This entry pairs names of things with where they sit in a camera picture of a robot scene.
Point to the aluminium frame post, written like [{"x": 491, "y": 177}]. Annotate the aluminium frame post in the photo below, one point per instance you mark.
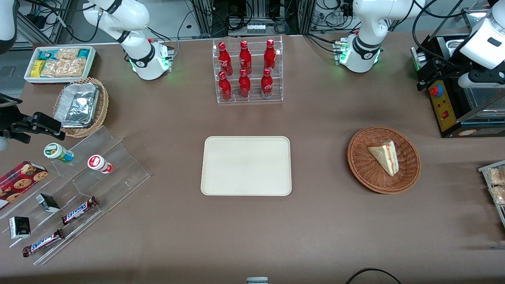
[
  {"x": 307, "y": 15},
  {"x": 205, "y": 17}
]

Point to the black yellow-panel display machine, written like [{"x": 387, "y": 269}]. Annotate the black yellow-panel display machine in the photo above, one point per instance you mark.
[{"x": 446, "y": 114}]

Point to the green capped white bottle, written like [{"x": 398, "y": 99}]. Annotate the green capped white bottle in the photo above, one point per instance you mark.
[{"x": 57, "y": 152}]

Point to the light oval wicker basket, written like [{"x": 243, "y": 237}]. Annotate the light oval wicker basket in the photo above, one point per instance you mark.
[{"x": 101, "y": 110}]

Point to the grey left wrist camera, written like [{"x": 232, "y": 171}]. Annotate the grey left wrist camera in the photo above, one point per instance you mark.
[{"x": 479, "y": 81}]

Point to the small black white carton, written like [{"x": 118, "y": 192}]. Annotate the small black white carton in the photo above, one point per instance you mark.
[
  {"x": 47, "y": 202},
  {"x": 19, "y": 227}
]

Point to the yellow snack packet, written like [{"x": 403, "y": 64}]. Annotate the yellow snack packet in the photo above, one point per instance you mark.
[{"x": 37, "y": 68}]

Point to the cream rectangular tray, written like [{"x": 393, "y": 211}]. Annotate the cream rectangular tray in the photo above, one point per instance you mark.
[{"x": 236, "y": 169}]

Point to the brown round wicker basket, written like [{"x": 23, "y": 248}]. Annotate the brown round wicker basket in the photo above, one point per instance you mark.
[{"x": 367, "y": 173}]

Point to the red plaid cookie box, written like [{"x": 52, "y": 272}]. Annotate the red plaid cookie box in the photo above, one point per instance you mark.
[{"x": 19, "y": 181}]

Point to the red cola bottle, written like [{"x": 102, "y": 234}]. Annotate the red cola bottle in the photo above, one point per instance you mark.
[
  {"x": 225, "y": 59},
  {"x": 225, "y": 87},
  {"x": 267, "y": 84},
  {"x": 245, "y": 57},
  {"x": 244, "y": 86},
  {"x": 270, "y": 55}
]

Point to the snickers chocolate bar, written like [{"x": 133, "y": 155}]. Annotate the snickers chocolate bar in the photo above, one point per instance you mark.
[
  {"x": 43, "y": 242},
  {"x": 79, "y": 210}
]

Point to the triangular sandwich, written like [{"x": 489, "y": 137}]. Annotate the triangular sandwich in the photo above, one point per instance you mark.
[{"x": 386, "y": 157}]

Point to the steel pan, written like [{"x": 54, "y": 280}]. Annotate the steel pan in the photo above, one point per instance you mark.
[
  {"x": 483, "y": 100},
  {"x": 453, "y": 45}
]

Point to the silver foil container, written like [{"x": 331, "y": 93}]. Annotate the silver foil container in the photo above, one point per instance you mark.
[{"x": 77, "y": 105}]

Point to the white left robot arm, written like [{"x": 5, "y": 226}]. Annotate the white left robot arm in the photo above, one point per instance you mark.
[{"x": 371, "y": 23}]

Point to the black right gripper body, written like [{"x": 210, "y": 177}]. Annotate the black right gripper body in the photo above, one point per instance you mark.
[{"x": 8, "y": 124}]

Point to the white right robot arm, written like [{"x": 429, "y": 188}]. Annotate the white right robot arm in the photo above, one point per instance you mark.
[{"x": 138, "y": 15}]

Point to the white plastic snack bin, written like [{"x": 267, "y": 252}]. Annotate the white plastic snack bin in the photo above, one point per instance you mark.
[{"x": 90, "y": 67}]

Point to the clear acrylic bottle rack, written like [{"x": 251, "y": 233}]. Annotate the clear acrylic bottle rack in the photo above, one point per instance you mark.
[{"x": 254, "y": 98}]

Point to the teal snack packet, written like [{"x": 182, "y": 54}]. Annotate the teal snack packet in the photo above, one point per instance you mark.
[
  {"x": 83, "y": 53},
  {"x": 47, "y": 54}
]

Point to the clear acrylic stepped stand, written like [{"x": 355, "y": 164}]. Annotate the clear acrylic stepped stand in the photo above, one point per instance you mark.
[{"x": 118, "y": 173}]

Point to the clear cracker bag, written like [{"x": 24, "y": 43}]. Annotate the clear cracker bag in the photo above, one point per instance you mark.
[
  {"x": 65, "y": 68},
  {"x": 67, "y": 53}
]

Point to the white power strip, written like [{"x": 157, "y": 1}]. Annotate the white power strip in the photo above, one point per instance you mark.
[{"x": 255, "y": 28}]

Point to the grey metal snack tray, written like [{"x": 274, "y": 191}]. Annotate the grey metal snack tray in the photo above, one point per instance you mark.
[{"x": 484, "y": 169}]

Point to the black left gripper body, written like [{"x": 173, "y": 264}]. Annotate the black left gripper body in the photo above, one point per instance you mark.
[{"x": 445, "y": 69}]

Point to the red capped white bottle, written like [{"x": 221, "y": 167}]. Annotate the red capped white bottle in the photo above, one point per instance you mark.
[{"x": 98, "y": 163}]

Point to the clear snack pack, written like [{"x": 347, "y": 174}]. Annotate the clear snack pack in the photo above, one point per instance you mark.
[
  {"x": 497, "y": 176},
  {"x": 499, "y": 195}
]

